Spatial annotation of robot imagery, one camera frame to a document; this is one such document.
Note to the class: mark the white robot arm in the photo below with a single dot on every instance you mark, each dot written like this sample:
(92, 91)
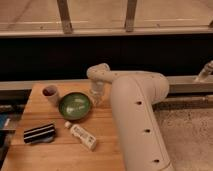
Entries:
(131, 97)

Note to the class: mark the white plastic bottle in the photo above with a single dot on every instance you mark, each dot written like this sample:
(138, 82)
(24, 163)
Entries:
(86, 138)

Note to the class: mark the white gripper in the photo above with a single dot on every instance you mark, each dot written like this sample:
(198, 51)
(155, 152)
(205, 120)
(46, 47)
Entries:
(97, 88)

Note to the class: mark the blue object at left edge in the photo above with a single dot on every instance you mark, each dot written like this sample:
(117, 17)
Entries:
(4, 121)

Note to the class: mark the green ceramic bowl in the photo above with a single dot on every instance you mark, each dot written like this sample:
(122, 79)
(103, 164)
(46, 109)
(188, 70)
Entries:
(74, 106)

